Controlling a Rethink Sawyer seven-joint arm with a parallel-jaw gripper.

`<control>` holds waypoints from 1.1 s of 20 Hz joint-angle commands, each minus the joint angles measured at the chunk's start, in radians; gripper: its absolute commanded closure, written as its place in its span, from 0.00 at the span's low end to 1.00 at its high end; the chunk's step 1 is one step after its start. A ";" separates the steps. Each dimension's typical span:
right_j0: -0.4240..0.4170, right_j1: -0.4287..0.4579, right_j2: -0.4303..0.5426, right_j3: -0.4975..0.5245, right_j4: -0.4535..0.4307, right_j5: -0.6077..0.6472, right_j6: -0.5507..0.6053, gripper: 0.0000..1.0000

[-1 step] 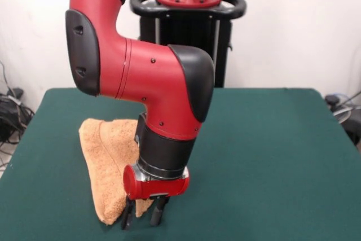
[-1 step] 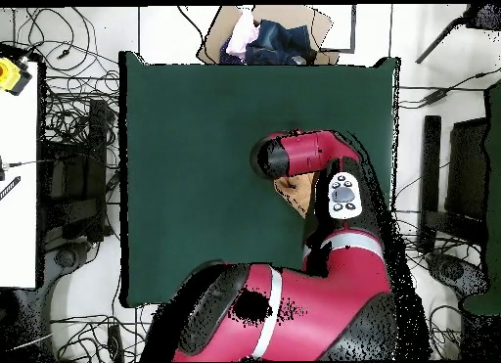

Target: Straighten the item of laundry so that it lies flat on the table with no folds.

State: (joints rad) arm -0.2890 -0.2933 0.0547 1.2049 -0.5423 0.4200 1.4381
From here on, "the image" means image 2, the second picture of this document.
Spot black floor cable bundle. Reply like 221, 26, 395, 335
394, 221, 471, 360

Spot pink garment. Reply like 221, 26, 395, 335
225, 8, 260, 61

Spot orange terry towel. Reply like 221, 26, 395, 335
273, 172, 317, 220

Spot black grey stand foot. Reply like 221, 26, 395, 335
38, 241, 95, 340
425, 250, 490, 301

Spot dark green table cloth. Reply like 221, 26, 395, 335
118, 51, 401, 309

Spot blue denim jeans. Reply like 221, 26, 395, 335
218, 19, 319, 66

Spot yellow emergency stop button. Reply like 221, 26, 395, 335
0, 57, 33, 97

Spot black cable tangle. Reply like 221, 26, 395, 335
13, 6, 120, 145

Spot brown cardboard box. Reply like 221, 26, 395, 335
196, 5, 342, 66

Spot black cables with adapter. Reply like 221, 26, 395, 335
50, 313, 158, 362

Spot white desk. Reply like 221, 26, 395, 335
0, 61, 40, 290

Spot green covered side table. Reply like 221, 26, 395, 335
461, 80, 501, 317

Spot black cable with adapter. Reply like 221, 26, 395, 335
396, 67, 501, 110

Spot black tripod leg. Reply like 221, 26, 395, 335
415, 3, 501, 65

